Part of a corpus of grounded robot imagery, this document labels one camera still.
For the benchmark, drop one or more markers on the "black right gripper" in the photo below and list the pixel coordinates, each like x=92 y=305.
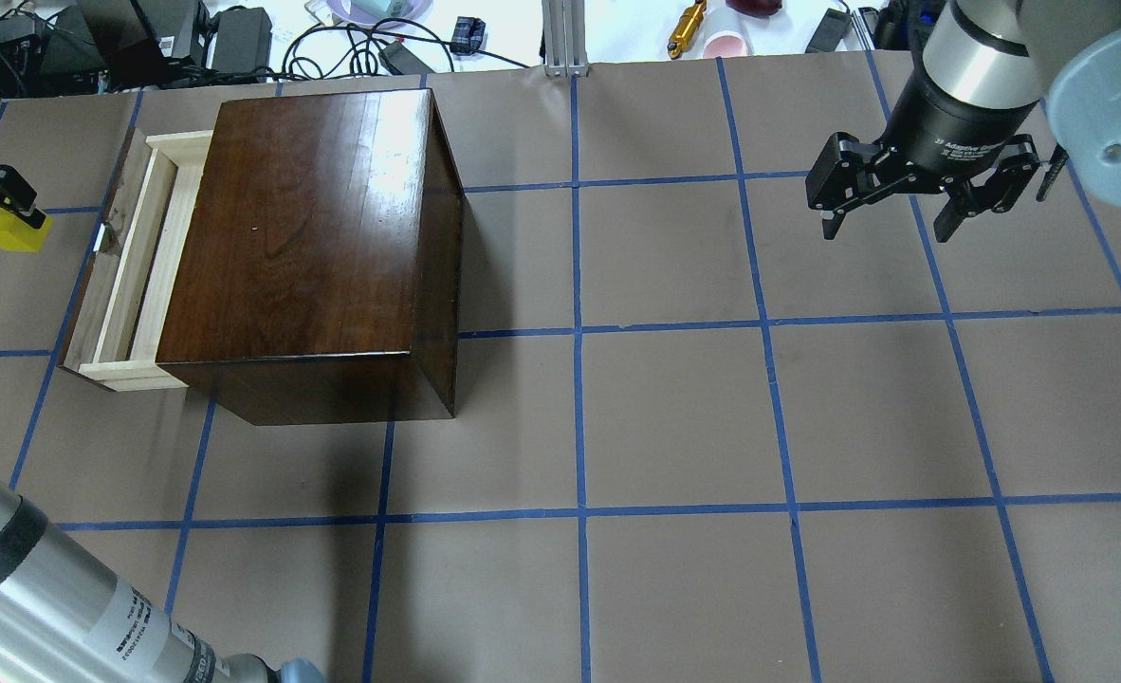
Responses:
x=951 y=131

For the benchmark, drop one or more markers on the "yellow cube block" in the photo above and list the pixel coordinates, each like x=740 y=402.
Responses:
x=23 y=232

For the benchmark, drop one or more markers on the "light wood drawer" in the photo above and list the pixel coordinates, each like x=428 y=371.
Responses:
x=123 y=296

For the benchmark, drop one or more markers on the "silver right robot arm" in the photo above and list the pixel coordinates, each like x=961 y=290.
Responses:
x=1065 y=55

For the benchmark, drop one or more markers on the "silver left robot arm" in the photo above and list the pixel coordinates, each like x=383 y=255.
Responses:
x=64 y=615

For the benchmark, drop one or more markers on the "dark wooden drawer box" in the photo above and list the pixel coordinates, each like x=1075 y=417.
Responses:
x=318 y=281

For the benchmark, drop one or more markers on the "red mango fruit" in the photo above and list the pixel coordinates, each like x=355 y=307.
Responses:
x=760 y=9

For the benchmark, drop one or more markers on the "pink cup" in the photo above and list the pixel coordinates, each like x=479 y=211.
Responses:
x=726 y=43

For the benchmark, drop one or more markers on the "gold metal cylinder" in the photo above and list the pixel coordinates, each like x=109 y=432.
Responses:
x=687 y=26

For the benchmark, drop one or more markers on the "black power adapter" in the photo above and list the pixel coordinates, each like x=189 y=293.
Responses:
x=241 y=40

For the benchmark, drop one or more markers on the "purple plate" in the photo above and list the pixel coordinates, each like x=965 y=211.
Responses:
x=367 y=13

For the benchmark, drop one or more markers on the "aluminium frame post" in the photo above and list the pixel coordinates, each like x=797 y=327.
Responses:
x=564 y=33

